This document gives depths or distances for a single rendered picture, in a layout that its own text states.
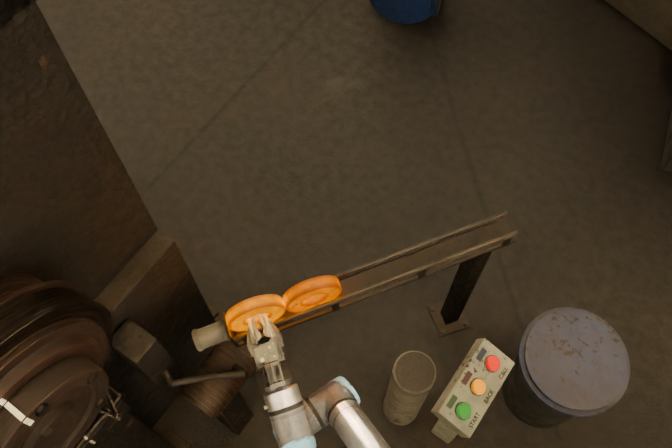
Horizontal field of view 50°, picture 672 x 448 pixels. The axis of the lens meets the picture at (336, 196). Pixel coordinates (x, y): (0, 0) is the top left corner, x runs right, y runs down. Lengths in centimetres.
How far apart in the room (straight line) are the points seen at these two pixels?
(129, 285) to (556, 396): 122
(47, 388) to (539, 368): 138
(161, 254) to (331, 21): 176
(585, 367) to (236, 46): 195
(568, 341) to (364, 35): 165
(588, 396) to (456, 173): 108
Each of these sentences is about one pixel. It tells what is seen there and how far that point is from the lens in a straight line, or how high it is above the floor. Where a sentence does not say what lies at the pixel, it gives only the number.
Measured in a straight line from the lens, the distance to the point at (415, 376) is 206.
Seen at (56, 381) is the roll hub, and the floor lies 123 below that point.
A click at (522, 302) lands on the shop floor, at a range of 274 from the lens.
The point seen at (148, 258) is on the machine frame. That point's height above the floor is 87.
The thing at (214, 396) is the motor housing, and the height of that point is 52.
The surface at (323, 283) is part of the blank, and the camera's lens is 184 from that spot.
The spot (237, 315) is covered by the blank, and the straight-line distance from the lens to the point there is 185.
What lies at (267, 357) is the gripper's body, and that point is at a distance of 181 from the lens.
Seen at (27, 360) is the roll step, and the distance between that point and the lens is 139.
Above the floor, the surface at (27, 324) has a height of 132.
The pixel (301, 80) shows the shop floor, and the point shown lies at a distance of 312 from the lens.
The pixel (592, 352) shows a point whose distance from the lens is 228.
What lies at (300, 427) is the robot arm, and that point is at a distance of 184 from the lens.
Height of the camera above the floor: 252
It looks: 63 degrees down
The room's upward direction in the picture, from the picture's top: straight up
